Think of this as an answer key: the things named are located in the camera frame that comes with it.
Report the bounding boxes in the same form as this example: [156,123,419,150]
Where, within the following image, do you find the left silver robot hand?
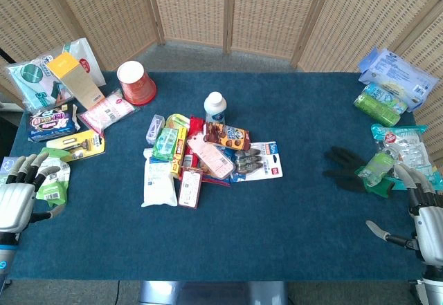
[0,151,66,234]

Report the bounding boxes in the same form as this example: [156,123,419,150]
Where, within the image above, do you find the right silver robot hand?
[365,164,443,270]

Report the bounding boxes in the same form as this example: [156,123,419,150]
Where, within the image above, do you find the pink package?
[186,132,236,178]

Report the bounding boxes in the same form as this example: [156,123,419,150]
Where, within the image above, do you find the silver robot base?
[138,280,289,305]

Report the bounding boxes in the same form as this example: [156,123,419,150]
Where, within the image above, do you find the yellow tan carton box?
[46,51,106,110]

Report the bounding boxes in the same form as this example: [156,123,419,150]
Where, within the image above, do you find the green gum pack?
[152,127,180,163]

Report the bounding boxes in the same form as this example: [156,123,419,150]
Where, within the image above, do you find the yellow red stick box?
[170,127,188,178]

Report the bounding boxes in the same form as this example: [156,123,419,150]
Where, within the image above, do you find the green white sachet pack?
[35,147,72,205]

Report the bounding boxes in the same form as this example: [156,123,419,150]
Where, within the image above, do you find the clear green label bottle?
[356,147,399,187]

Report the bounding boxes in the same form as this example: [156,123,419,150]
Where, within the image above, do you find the teal dental floss bag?
[370,123,443,187]

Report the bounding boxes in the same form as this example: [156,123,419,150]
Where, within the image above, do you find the dark blue sanitary pad pack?
[26,102,81,143]

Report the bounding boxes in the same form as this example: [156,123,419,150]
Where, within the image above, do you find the yellow razor blister pack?
[46,129,107,163]

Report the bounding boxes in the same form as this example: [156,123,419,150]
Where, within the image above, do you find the black work glove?
[322,145,395,198]

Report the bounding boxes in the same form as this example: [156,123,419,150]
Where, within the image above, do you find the green grey cloth pack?
[6,54,75,112]

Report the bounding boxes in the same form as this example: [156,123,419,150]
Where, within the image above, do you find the pink white wipes pack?
[78,90,136,136]

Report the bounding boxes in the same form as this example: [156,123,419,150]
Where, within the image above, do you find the green drink can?
[353,93,401,128]

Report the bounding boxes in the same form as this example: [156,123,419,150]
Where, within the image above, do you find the light blue drink can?
[361,82,409,115]

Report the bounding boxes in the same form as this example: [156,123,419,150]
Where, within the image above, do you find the white soft tissue pack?
[141,147,179,208]

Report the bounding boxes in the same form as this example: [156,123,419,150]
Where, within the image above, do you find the blue wet wipes pack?
[357,46,440,113]

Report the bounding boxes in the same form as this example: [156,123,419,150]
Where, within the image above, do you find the white red plastic bag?
[62,37,107,88]

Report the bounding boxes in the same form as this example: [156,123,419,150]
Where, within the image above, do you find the clear small plastic case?
[145,113,165,145]

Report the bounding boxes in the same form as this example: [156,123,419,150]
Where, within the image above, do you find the red paper cup stack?
[116,60,158,106]

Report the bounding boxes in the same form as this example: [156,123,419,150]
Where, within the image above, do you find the red framed card pack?
[177,166,204,210]

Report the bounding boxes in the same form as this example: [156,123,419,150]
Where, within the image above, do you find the yellow green toothbrush pack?
[165,113,190,130]

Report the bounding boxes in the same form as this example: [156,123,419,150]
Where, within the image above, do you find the binder clips blister card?
[230,141,284,183]

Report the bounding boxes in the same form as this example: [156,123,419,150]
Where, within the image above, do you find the red snack packet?
[188,115,208,142]

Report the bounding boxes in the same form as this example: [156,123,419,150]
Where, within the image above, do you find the blue felt table mat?
[7,71,430,282]

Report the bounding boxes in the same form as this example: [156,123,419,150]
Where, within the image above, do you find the white plastic drink bottle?
[204,91,228,124]

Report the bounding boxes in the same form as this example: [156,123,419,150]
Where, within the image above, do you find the brown chocolate snack pack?
[203,122,251,151]

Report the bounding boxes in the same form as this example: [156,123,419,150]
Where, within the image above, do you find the woven bamboo folding screen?
[0,0,443,167]

